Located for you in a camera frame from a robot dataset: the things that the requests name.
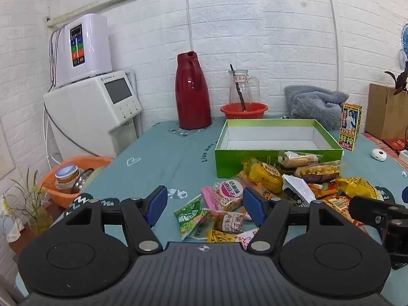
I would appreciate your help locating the white and black snack packet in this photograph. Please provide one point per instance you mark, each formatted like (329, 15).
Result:
(298, 188)

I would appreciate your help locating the stack of blue white bowls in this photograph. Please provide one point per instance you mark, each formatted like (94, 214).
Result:
(67, 175)

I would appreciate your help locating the plant with yellow flowers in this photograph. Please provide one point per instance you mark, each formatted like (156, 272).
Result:
(32, 204)

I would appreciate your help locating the sausage bread packet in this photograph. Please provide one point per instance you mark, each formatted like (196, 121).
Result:
(299, 159)

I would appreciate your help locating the white water purifier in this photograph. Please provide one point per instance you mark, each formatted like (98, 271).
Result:
(92, 47)

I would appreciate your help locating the black stirrer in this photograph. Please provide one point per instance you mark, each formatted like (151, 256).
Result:
(237, 86)

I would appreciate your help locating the green cardboard box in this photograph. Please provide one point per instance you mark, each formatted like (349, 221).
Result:
(229, 162)

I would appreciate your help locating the small beige snack packet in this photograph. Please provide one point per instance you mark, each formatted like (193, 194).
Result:
(228, 221)

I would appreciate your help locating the pink pumpkin seed packet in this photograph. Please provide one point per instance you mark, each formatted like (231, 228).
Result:
(223, 196)

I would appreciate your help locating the yellow corn snack packet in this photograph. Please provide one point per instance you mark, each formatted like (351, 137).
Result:
(264, 175)

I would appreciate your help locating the yellow green juice carton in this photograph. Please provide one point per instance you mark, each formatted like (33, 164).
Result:
(350, 127)

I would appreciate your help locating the red plastic basin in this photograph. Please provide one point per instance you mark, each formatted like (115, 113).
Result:
(255, 111)

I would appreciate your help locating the red thermos jug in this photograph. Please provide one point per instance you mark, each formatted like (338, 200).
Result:
(191, 95)

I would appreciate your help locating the blue paper fan decorations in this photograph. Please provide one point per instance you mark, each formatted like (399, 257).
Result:
(404, 44)

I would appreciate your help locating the clear packet of yellow chips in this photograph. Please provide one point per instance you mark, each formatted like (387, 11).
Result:
(318, 171)

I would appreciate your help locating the large brown cardboard box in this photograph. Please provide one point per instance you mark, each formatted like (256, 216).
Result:
(382, 111)

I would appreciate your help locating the glass pitcher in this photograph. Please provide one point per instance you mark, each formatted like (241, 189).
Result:
(244, 89)

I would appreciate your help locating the red and orange snack packet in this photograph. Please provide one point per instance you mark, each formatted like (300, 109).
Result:
(338, 207)

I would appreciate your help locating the white and red snack packet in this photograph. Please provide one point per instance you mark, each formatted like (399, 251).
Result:
(247, 237)

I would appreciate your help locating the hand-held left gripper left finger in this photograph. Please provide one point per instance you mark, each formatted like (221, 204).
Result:
(157, 205)

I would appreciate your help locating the red checked cloth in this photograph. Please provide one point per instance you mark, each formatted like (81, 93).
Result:
(379, 145)

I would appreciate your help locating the dark red leafed plant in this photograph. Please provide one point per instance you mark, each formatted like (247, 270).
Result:
(400, 76)

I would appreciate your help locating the green pea snack packet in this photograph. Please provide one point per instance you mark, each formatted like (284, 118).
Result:
(189, 216)

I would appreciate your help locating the orange plastic basin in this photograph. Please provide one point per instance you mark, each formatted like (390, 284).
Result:
(95, 162)

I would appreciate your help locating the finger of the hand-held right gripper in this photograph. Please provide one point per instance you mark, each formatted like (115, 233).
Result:
(366, 210)

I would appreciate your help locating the teal tablecloth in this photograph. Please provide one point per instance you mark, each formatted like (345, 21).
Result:
(159, 153)

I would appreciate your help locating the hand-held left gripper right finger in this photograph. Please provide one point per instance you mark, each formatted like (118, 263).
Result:
(253, 205)

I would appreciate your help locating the white wall pipe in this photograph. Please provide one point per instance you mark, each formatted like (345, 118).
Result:
(334, 32)

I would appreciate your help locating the yellow sticks snack packet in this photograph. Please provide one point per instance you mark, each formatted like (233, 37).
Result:
(223, 236)

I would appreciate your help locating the steel bowl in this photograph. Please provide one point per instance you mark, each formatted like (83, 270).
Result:
(83, 180)

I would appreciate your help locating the grey fluffy cloth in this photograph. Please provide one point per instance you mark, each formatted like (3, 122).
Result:
(315, 102)

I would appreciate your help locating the white round device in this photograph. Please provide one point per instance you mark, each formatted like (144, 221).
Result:
(378, 154)

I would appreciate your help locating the white dispenser with screen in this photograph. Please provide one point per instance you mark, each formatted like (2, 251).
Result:
(86, 114)

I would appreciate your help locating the yellow crinkled snack bag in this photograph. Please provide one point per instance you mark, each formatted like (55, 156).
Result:
(357, 188)

